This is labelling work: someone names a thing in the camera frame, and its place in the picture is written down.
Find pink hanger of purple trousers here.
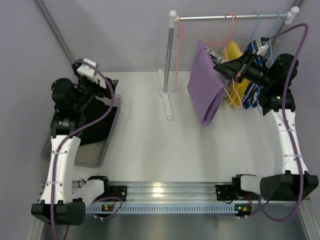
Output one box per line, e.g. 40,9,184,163
199,12,245,110

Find purple trousers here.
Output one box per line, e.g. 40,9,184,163
187,41,225,127

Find pink hanger of black trousers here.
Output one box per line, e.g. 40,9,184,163
173,16,185,93

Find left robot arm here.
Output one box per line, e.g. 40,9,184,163
31,76,118,226

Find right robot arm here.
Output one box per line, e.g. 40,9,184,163
213,50,319,202

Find black white print trousers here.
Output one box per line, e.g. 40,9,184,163
205,47,232,100

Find yellow trousers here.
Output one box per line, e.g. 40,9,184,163
222,41,250,108

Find empty light blue hanger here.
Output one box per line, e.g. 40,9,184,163
266,11,280,65

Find blue white print trousers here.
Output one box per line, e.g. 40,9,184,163
242,44,265,109

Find light blue hanger with trousers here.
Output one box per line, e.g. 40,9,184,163
235,12,261,49

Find grey plastic bin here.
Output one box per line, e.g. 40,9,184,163
41,93,123,168

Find white metal clothes rack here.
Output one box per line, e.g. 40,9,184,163
157,6,300,121

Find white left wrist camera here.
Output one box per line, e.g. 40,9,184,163
75,58,99,84

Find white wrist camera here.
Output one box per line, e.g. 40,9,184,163
75,58,99,84
253,37,269,56

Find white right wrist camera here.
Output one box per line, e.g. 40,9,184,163
253,37,269,56

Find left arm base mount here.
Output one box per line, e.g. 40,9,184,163
98,185,128,202

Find aluminium mounting rail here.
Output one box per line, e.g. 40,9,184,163
110,181,227,204

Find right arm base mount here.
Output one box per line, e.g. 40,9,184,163
215,184,259,202

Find blue slotted cable duct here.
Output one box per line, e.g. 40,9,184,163
86,203,238,215

